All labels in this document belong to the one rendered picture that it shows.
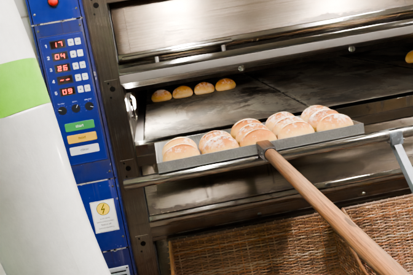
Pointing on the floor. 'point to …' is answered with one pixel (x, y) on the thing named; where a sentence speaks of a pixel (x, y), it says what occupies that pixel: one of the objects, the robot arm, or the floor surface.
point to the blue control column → (99, 169)
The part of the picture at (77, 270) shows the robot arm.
